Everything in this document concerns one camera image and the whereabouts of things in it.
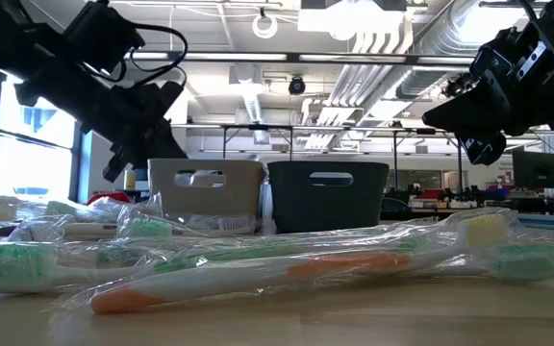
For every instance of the black overhead camera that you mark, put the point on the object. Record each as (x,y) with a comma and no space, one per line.
(296,85)

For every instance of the black workbench frame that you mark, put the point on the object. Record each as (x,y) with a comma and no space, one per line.
(395,158)

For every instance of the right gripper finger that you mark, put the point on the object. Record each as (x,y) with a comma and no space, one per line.
(484,151)
(479,113)

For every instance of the purple wrapped toothbrush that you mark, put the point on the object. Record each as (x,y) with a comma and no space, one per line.
(236,224)

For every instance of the black computer monitor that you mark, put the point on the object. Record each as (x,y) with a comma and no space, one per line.
(539,168)

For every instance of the red cloth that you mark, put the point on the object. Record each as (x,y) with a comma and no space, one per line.
(108,198)

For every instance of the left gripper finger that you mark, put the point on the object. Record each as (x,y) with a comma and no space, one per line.
(157,151)
(119,165)

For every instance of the yellow cup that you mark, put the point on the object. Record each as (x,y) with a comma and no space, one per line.
(130,180)

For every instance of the beige plastic bin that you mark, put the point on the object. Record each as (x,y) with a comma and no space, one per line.
(248,192)

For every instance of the dark grey plastic bin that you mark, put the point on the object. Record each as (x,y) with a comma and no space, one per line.
(330,211)

